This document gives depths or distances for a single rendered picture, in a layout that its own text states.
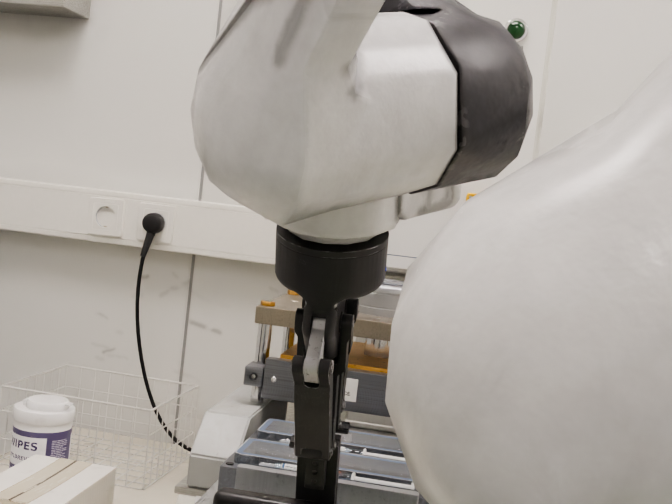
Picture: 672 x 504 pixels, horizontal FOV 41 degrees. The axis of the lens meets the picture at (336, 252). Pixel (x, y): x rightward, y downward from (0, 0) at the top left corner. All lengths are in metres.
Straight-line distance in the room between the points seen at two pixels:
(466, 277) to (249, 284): 1.48
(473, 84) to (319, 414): 0.26
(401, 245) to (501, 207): 0.97
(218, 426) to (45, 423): 0.46
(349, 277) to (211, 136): 0.18
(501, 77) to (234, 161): 0.14
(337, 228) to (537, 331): 0.36
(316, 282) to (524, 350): 0.38
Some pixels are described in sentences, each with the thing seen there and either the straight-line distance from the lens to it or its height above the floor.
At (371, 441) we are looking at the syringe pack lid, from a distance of 0.91.
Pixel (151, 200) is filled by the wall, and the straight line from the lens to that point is 1.70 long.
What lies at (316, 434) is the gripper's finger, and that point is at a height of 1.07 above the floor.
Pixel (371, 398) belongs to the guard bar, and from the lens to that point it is 0.99.
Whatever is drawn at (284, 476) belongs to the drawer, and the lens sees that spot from 0.75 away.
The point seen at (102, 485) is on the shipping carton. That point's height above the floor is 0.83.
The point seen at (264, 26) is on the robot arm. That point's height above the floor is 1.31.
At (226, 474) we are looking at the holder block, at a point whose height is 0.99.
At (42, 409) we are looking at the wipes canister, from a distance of 1.38.
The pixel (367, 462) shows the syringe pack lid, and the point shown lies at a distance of 0.83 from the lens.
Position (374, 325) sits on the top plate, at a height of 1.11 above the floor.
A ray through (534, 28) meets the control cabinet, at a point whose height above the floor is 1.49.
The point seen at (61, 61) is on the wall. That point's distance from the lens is 1.86.
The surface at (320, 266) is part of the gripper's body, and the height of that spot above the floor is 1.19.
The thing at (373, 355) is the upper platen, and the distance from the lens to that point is 1.07.
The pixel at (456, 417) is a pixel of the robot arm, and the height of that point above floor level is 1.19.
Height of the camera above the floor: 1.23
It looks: 3 degrees down
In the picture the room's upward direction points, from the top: 7 degrees clockwise
